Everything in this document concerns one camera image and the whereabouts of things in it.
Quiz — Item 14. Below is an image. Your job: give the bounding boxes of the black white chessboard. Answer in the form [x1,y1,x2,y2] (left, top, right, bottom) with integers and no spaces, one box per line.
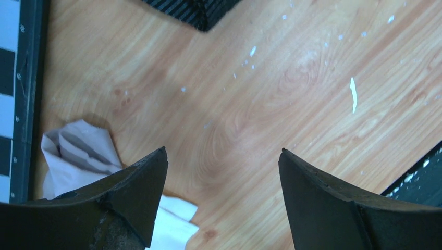
[1,0,51,204]

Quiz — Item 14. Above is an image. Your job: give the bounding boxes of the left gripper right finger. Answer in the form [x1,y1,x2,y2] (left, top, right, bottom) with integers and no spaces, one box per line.
[278,149,441,249]

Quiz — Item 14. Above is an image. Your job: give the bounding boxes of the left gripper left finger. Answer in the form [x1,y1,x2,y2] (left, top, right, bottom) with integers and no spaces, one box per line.
[1,147,168,249]

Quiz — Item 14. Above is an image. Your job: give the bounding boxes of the pink underwear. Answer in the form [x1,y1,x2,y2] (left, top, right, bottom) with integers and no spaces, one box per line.
[41,120,200,249]

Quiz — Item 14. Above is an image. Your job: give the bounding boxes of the black pinstriped underwear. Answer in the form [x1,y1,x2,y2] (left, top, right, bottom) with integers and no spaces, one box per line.
[143,0,240,32]

